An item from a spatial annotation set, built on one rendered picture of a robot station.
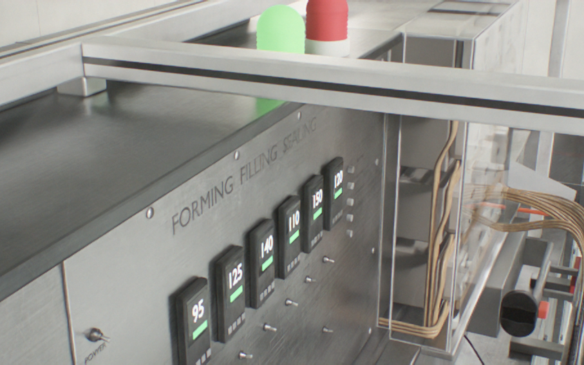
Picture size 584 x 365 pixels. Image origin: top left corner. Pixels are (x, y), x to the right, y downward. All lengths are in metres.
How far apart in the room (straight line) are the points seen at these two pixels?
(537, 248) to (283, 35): 1.26
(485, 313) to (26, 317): 1.30
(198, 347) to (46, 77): 0.32
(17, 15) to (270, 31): 3.74
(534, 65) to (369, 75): 5.33
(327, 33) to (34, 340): 0.62
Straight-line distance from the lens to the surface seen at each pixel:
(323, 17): 1.07
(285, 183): 0.94
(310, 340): 1.13
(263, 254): 0.89
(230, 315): 0.85
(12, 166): 0.71
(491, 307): 1.75
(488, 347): 2.10
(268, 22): 0.93
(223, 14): 1.16
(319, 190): 1.03
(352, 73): 0.74
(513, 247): 1.91
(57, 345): 0.62
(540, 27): 5.99
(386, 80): 0.73
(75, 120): 0.82
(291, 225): 0.95
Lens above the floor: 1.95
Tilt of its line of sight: 21 degrees down
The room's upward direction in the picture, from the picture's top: straight up
